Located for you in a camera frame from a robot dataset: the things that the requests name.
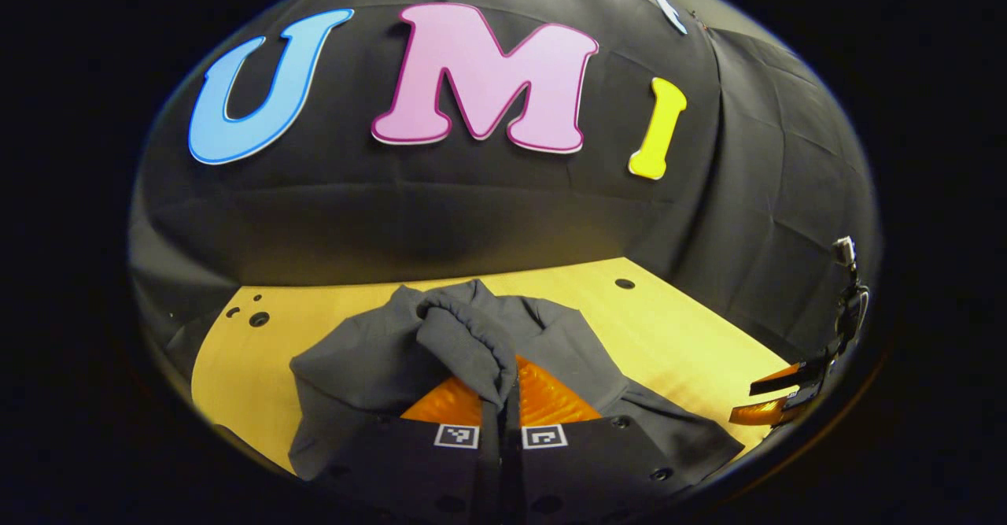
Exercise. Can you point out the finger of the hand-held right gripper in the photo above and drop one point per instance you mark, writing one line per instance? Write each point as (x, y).
(767, 412)
(783, 379)

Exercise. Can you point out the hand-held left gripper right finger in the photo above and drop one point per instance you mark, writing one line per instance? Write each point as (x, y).
(574, 470)

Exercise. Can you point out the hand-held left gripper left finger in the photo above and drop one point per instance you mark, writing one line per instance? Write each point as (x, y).
(440, 470)

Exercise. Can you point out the grey collared shirt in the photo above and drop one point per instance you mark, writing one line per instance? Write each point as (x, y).
(370, 360)

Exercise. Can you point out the black backdrop cloth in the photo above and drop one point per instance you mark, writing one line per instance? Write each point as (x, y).
(472, 210)

